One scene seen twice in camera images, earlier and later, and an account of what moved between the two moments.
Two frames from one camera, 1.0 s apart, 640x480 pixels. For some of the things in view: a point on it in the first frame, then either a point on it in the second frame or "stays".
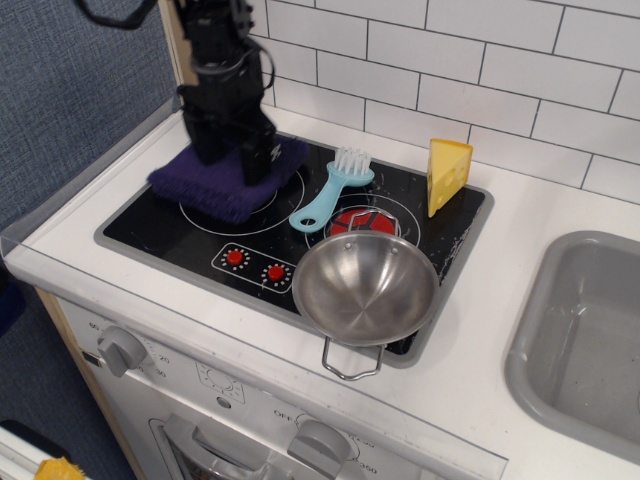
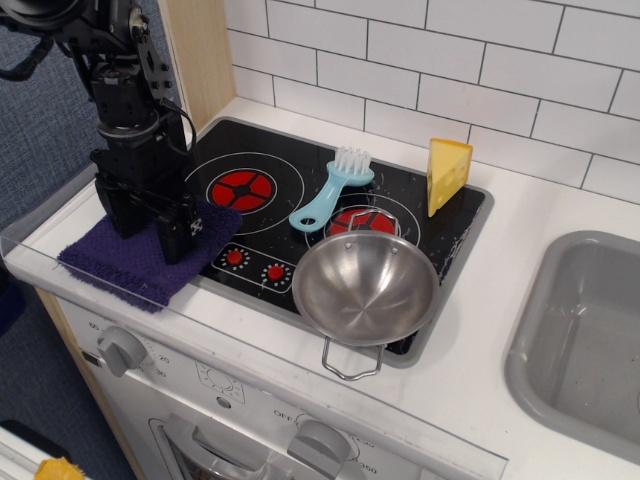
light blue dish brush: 350,168 stays
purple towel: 222,189 to 135,270
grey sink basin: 575,359 stays
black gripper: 227,100 to 149,148
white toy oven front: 186,412 stays
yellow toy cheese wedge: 448,172 stays
